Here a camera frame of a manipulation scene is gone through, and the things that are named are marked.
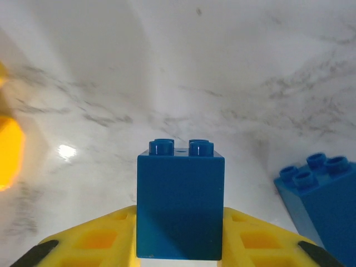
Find yellow lego brick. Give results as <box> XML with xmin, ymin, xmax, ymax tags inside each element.
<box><xmin>0</xmin><ymin>116</ymin><xmax>26</xmax><ymax>191</ymax></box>

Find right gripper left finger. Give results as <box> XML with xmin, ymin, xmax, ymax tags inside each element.
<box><xmin>11</xmin><ymin>205</ymin><xmax>142</xmax><ymax>267</ymax></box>

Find blue lego brick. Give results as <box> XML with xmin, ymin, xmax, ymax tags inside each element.
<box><xmin>136</xmin><ymin>138</ymin><xmax>225</xmax><ymax>261</ymax></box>
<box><xmin>274</xmin><ymin>152</ymin><xmax>356</xmax><ymax>256</ymax></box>

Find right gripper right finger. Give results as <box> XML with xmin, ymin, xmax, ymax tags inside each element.
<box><xmin>219</xmin><ymin>207</ymin><xmax>345</xmax><ymax>267</ymax></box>

